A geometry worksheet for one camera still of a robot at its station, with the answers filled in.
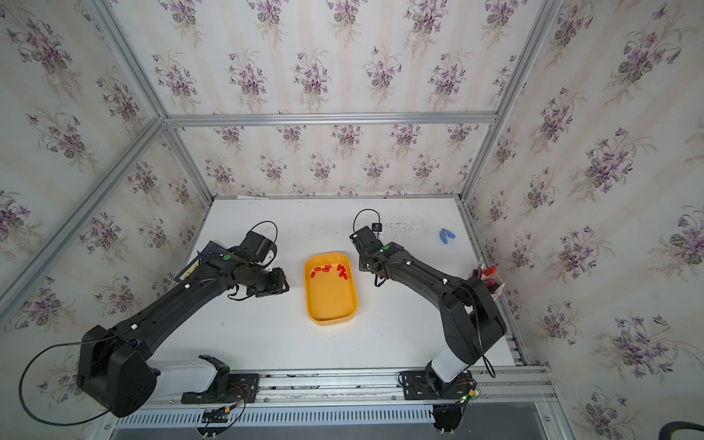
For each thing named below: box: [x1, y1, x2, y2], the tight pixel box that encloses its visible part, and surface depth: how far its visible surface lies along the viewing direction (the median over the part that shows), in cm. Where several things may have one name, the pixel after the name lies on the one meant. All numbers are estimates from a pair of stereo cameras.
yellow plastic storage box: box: [304, 251, 359, 327], surface depth 95 cm
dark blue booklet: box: [173, 240, 229, 284], surface depth 102 cm
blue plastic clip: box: [439, 228, 456, 244], surface depth 109 cm
